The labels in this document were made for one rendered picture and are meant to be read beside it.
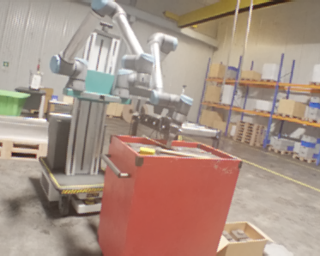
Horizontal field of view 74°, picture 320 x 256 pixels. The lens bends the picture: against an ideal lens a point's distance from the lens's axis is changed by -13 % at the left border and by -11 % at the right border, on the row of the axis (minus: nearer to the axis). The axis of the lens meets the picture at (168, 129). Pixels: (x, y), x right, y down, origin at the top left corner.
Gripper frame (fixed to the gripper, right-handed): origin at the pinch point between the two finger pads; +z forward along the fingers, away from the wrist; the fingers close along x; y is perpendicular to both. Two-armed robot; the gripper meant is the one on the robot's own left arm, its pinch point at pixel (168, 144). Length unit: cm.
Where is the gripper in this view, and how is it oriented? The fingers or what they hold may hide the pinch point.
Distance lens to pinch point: 159.0
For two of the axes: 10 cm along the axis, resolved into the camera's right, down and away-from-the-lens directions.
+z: -3.6, 9.3, 0.9
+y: 9.2, 3.7, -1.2
